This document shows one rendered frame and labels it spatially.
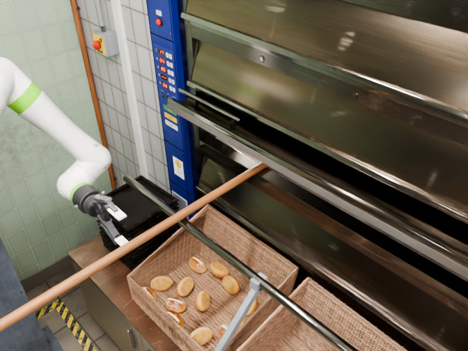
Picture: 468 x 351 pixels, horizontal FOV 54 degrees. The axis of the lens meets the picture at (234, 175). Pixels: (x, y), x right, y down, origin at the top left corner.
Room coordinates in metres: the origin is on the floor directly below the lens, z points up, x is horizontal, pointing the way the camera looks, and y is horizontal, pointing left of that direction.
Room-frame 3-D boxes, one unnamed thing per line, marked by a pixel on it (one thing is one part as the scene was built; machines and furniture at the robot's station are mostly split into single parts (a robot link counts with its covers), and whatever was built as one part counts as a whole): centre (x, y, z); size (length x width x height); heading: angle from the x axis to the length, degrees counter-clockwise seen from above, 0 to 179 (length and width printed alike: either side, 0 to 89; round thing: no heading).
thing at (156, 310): (1.28, 0.11, 0.72); 0.56 x 0.49 x 0.28; 43
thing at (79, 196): (1.27, 0.52, 1.20); 0.12 x 0.06 x 0.09; 133
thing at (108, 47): (2.09, 0.58, 1.46); 0.10 x 0.07 x 0.10; 43
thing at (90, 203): (1.22, 0.47, 1.20); 0.09 x 0.07 x 0.08; 43
